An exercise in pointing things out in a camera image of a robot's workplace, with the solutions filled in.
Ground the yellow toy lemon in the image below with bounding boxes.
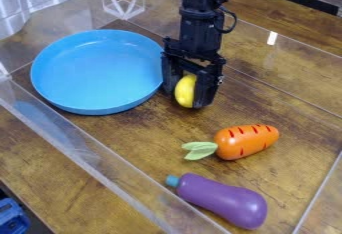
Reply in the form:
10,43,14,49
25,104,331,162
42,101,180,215
173,74,196,108

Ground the blue object at corner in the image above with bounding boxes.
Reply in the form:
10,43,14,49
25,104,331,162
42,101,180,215
0,198,30,234

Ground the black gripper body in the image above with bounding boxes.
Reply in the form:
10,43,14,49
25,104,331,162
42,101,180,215
161,7,225,76

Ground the blue round tray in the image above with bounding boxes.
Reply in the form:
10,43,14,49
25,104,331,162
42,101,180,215
30,29,163,115

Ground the purple toy eggplant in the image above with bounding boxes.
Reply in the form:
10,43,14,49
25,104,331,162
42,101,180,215
165,173,267,230

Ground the clear acrylic enclosure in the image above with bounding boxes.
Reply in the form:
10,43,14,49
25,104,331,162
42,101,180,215
0,0,342,234

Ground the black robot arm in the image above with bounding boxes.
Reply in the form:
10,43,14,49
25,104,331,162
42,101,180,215
161,0,231,109

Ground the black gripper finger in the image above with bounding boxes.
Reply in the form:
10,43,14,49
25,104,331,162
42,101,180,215
161,55,183,95
192,69,223,109

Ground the orange toy carrot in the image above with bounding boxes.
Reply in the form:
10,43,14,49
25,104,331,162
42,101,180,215
181,124,279,160

